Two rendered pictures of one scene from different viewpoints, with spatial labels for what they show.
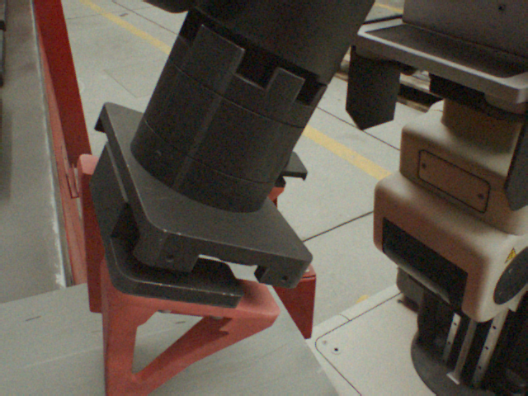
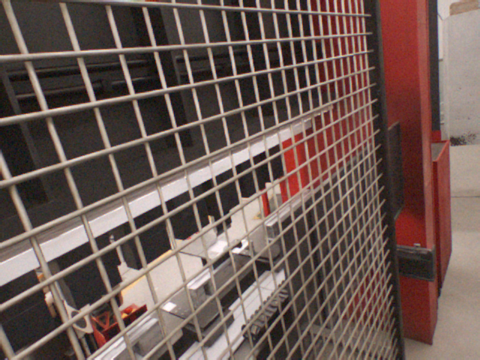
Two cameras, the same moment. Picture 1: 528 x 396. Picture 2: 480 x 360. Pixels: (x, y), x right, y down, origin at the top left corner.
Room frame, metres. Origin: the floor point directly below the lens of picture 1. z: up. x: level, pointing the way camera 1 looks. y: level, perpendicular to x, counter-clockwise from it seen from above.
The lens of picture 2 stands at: (0.59, 1.45, 1.67)
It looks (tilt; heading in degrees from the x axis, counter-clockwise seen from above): 16 degrees down; 243
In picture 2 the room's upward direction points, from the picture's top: 12 degrees counter-clockwise
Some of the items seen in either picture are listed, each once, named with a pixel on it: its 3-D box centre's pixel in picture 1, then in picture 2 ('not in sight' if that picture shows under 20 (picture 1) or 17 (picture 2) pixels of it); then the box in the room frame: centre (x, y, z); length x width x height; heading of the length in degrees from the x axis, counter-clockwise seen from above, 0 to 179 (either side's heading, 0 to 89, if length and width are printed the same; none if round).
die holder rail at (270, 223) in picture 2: not in sight; (291, 212); (-0.42, 0.03, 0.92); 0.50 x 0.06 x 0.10; 22
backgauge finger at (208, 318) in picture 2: not in sight; (190, 313); (0.39, 0.53, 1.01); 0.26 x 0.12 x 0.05; 112
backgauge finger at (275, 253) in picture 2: not in sight; (256, 253); (0.03, 0.39, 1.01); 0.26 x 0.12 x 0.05; 112
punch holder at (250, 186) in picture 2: not in sight; (246, 175); (-0.12, 0.15, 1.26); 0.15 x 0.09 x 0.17; 22
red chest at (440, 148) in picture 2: not in sight; (404, 217); (-1.44, 0.00, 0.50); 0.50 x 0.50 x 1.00; 22
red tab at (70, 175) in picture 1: (69, 171); not in sight; (1.09, 0.47, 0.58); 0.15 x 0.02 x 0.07; 22
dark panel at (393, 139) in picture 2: not in sight; (363, 211); (-0.32, 0.62, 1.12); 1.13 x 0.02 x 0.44; 22
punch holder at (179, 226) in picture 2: not in sight; (184, 210); (0.25, 0.30, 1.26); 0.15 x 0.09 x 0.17; 22
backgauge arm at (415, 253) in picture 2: not in sight; (355, 250); (-0.47, 0.42, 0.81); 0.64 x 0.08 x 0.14; 112
